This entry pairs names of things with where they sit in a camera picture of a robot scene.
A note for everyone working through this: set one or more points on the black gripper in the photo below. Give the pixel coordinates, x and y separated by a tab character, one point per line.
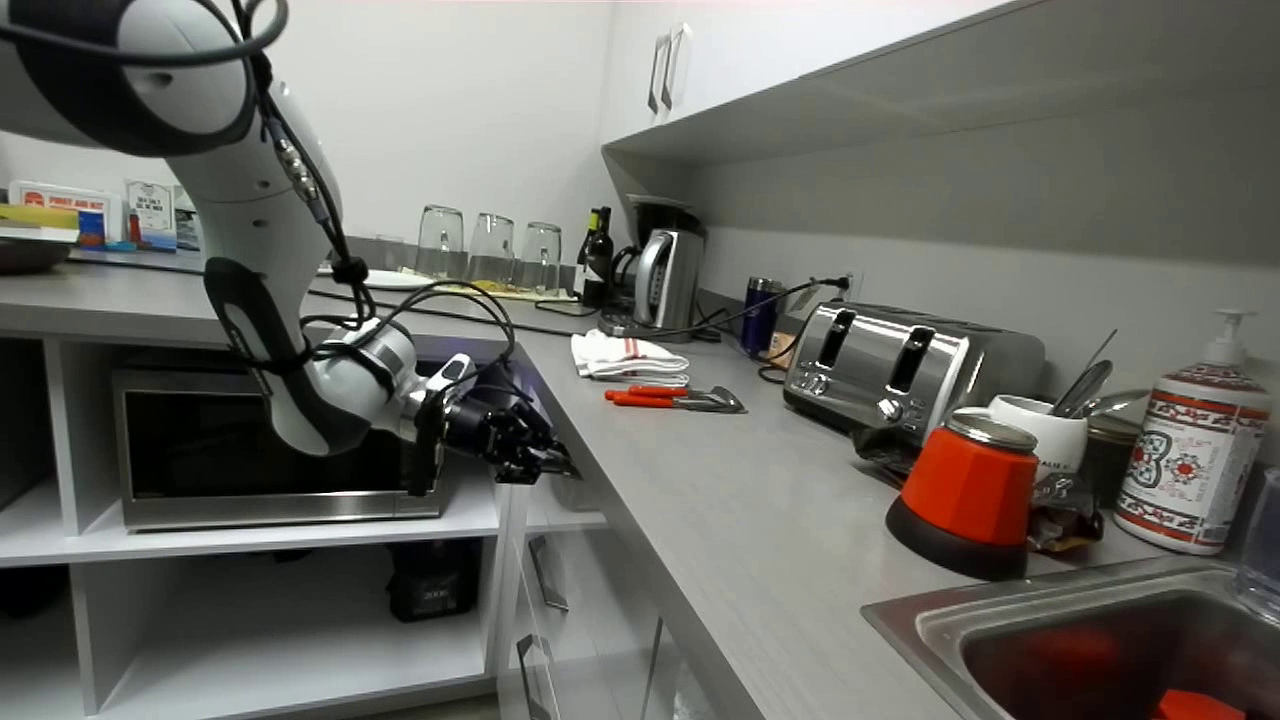
480	424

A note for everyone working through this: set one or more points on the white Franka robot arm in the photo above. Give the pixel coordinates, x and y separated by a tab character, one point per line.
321	402

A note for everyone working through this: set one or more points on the white open shelf unit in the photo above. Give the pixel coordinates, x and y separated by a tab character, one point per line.
264	640

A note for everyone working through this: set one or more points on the white towel with red stripes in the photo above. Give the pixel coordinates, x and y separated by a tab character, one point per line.
622	358

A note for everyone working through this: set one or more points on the yellow patterned tray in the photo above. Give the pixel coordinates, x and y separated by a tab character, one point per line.
543	291

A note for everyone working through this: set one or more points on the black box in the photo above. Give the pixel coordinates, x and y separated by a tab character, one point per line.
432	582

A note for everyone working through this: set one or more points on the dark bottle with yellow cap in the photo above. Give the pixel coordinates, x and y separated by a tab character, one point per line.
597	263

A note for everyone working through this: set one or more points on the clear drinking glass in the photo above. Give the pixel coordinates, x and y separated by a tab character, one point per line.
495	236
443	231
543	246

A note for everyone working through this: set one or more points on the stainless steel electric kettle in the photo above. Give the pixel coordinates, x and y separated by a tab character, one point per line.
664	283

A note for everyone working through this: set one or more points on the white plate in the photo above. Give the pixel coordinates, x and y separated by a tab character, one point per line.
400	283

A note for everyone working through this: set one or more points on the blue object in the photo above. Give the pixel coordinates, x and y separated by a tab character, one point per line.
760	319

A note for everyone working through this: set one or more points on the black coffee maker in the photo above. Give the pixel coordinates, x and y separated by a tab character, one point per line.
664	216

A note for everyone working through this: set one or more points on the small orange box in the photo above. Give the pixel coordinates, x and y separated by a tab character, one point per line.
783	350

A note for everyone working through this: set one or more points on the stainless steel microwave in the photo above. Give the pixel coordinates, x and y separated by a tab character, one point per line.
202	453

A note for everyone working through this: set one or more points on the stainless steel toaster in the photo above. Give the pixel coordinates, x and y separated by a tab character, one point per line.
883	375

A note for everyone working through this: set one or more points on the clear plastic container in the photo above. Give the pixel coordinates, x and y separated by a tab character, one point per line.
145	216

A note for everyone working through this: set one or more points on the white utensil mug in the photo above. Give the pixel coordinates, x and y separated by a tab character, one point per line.
1047	443

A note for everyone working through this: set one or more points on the colourful cardboard box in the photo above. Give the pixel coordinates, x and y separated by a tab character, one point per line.
63	214

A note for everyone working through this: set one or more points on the dark bowl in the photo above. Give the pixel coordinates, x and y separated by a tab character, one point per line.
33	254

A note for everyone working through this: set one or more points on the metal spoon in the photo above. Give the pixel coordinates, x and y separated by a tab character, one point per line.
1078	387

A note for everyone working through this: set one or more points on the stainless steel sink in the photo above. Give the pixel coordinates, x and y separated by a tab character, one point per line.
1066	652

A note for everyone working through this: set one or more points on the dark glass jar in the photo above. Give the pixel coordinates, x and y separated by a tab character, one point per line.
1114	460

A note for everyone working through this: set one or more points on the patterned ceramic soap dispenser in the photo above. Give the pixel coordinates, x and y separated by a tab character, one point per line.
1192	460

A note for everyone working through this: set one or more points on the red plastic item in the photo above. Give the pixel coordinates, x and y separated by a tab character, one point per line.
1199	707

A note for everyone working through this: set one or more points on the white wall cabinet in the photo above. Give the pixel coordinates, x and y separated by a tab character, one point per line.
746	52

